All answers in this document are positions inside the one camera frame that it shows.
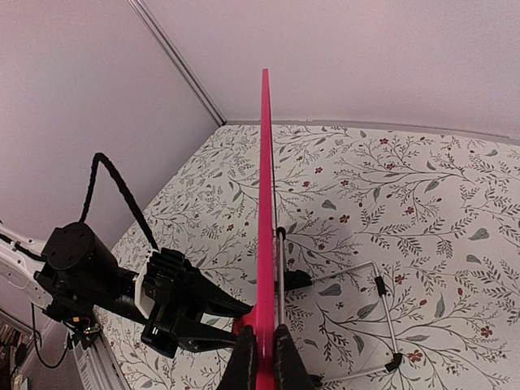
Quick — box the black whiteboard stand foot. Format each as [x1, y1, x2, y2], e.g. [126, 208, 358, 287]
[284, 270, 313, 292]

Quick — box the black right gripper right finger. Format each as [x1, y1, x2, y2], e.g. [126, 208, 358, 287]
[274, 324, 315, 390]

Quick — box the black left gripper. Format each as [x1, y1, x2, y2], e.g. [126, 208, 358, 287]
[134, 249, 252, 358]

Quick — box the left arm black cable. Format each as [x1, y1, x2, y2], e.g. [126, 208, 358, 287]
[80, 152, 161, 253]

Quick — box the front aluminium rail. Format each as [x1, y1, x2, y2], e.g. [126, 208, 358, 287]
[72, 317, 130, 390]

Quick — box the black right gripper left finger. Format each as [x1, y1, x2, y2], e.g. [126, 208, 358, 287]
[217, 325, 258, 390]

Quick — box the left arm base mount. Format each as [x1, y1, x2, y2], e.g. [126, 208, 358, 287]
[63, 315, 102, 350]

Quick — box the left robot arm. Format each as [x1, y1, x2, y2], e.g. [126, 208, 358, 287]
[1, 222, 253, 358]

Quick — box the pink framed whiteboard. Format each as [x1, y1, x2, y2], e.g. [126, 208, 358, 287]
[255, 68, 275, 390]

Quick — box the metal wire whiteboard stand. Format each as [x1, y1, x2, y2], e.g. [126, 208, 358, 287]
[275, 227, 404, 388]

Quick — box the floral patterned table mat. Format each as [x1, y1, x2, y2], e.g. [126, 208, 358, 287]
[97, 125, 519, 389]

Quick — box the left aluminium frame post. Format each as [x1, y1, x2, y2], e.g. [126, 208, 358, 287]
[128, 0, 227, 127]

